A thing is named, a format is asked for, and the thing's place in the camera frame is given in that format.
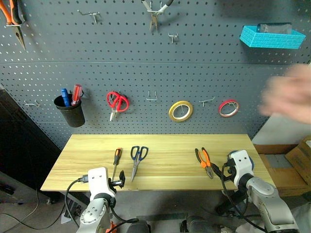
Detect red tape roll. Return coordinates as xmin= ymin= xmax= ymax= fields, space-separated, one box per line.
xmin=218 ymin=99 xmax=240 ymax=118

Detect blue handled screwdriver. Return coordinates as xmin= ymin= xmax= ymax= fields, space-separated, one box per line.
xmin=60 ymin=88 xmax=70 ymax=107

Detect black plastic cup holder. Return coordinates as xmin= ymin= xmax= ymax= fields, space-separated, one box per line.
xmin=53 ymin=93 xmax=86 ymax=128

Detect person's bare hand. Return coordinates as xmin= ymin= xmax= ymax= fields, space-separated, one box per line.
xmin=259 ymin=63 xmax=311 ymax=125

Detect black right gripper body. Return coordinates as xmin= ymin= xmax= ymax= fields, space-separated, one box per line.
xmin=221 ymin=157 xmax=238 ymax=183

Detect silver pliers with white grips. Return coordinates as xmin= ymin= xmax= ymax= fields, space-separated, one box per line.
xmin=141 ymin=0 xmax=174 ymax=33

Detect blue handled scissors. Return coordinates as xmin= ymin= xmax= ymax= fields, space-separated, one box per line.
xmin=130 ymin=145 xmax=149 ymax=183

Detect orange and black combination pliers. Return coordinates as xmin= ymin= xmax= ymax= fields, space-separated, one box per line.
xmin=194 ymin=147 xmax=214 ymax=180

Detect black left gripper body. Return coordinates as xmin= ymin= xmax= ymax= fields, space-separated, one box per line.
xmin=107 ymin=178 xmax=121 ymax=194

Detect large brown cardboard box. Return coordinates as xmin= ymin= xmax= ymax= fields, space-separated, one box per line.
xmin=253 ymin=144 xmax=311 ymax=198

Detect dark rounded shape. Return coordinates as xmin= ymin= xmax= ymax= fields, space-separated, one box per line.
xmin=125 ymin=217 xmax=151 ymax=233

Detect blue brick-pattern plastic basket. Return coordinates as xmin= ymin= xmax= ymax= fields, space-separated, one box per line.
xmin=239 ymin=25 xmax=307 ymax=50

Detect dark grey metal pegboard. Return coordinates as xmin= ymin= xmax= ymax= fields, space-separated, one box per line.
xmin=0 ymin=0 xmax=311 ymax=150

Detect orange and black screwdriver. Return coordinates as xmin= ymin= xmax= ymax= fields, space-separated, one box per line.
xmin=111 ymin=148 xmax=123 ymax=182

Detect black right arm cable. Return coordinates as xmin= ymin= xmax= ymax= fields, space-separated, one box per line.
xmin=220 ymin=163 xmax=267 ymax=233

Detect yellow tape roll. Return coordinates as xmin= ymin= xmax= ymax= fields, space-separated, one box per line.
xmin=168 ymin=100 xmax=194 ymax=122

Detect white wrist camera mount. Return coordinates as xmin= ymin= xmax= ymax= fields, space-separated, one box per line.
xmin=87 ymin=166 xmax=116 ymax=200
xmin=226 ymin=150 xmax=255 ymax=188

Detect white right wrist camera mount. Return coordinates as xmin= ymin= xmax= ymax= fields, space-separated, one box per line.
xmin=226 ymin=150 xmax=255 ymax=188

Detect thin grey floor cable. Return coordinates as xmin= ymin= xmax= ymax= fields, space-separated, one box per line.
xmin=0 ymin=189 xmax=68 ymax=230

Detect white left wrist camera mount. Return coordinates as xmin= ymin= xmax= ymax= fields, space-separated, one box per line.
xmin=87 ymin=166 xmax=116 ymax=200

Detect red handled screwdriver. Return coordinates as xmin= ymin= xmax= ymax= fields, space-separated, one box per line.
xmin=70 ymin=84 xmax=83 ymax=106

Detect red handled scissors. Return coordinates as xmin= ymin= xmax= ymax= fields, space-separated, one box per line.
xmin=106 ymin=91 xmax=130 ymax=122

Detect small brown cardboard box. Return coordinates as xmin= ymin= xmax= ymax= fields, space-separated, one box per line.
xmin=284 ymin=135 xmax=311 ymax=185

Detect orange needle-nose pliers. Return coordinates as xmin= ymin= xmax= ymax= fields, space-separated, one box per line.
xmin=0 ymin=0 xmax=27 ymax=51

